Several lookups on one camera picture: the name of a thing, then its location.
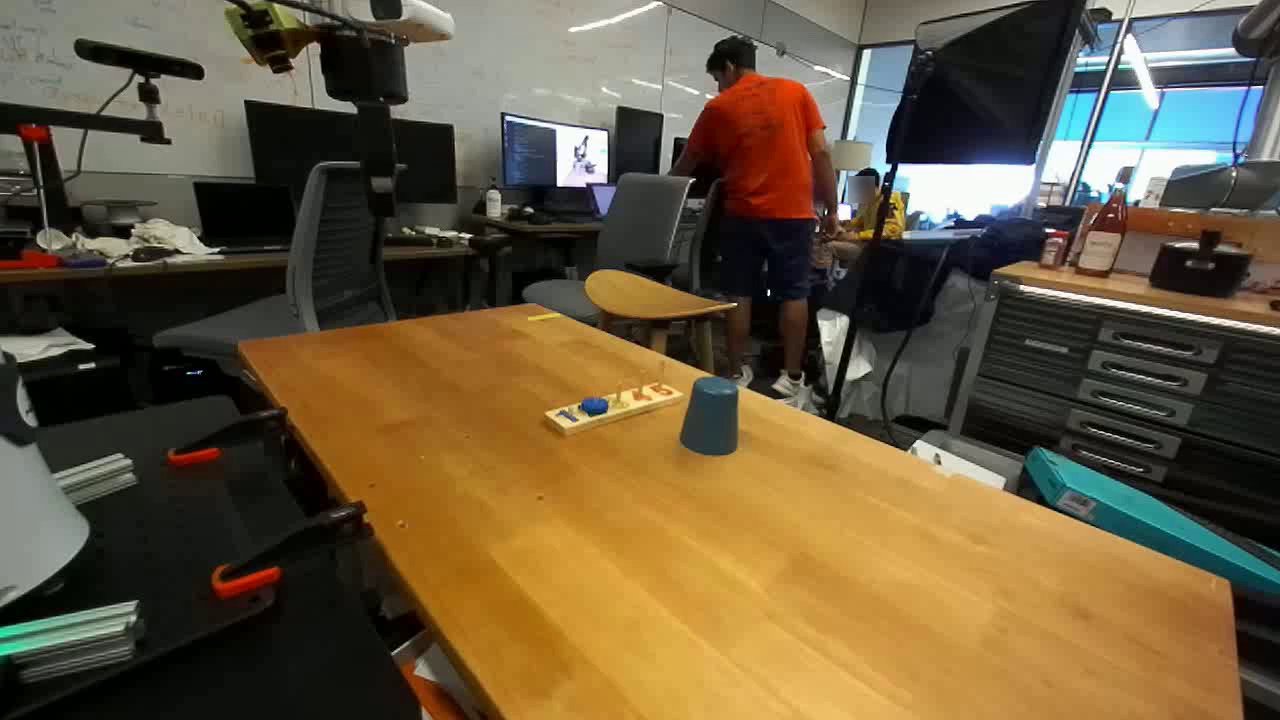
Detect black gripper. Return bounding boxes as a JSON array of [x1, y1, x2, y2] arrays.
[[316, 22, 412, 185]]

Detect wooden peg stand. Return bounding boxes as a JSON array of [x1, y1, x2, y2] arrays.
[[540, 379, 686, 440]]

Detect large black monitor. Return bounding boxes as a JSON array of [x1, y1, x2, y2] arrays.
[[239, 95, 460, 213]]

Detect grey mesh office chair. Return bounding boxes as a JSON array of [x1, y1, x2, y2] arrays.
[[147, 155, 403, 366]]

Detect lit computer monitor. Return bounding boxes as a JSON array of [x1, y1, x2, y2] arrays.
[[496, 106, 617, 196]]

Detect long wooden desk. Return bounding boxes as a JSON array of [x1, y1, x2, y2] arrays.
[[0, 237, 482, 301]]

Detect white crumpled cloth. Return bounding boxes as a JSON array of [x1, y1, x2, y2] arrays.
[[123, 214, 225, 264]]

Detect small black monitor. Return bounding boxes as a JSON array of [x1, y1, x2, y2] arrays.
[[606, 104, 667, 185]]

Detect grey padded office chair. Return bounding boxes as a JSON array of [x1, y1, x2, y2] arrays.
[[520, 169, 698, 324]]

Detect round wooden side table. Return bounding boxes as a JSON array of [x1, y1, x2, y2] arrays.
[[580, 264, 741, 371]]

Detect person in orange shirt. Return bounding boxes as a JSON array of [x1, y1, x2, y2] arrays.
[[670, 31, 838, 412]]

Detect blue upturned cup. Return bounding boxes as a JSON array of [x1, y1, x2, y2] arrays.
[[675, 371, 745, 459]]

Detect aluminium extrusion stack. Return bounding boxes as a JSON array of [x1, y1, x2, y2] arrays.
[[0, 594, 143, 689], [48, 449, 139, 507]]

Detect seated person in yellow shirt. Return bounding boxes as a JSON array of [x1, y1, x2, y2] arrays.
[[845, 165, 912, 247]]

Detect white curved lamp shade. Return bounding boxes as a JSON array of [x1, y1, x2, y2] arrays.
[[0, 356, 94, 612]]

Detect black softbox light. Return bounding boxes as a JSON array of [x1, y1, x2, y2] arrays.
[[884, 0, 1090, 170]]

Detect white box on floor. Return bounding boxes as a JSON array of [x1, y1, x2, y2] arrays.
[[909, 428, 1027, 494]]

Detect red bottle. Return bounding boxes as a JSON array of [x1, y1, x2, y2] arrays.
[[1072, 185, 1137, 279]]

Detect grey drawer cabinet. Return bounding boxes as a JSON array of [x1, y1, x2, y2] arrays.
[[948, 256, 1280, 545]]

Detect black device on cabinet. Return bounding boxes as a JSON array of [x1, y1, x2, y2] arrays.
[[1145, 227, 1254, 301]]

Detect teal flat case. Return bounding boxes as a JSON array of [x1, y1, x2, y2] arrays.
[[1018, 442, 1280, 606]]

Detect green yellow wrist camera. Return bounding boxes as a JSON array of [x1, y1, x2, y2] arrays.
[[221, 0, 324, 74]]

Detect black camera on mount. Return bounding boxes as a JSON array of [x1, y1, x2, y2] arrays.
[[66, 35, 206, 146]]

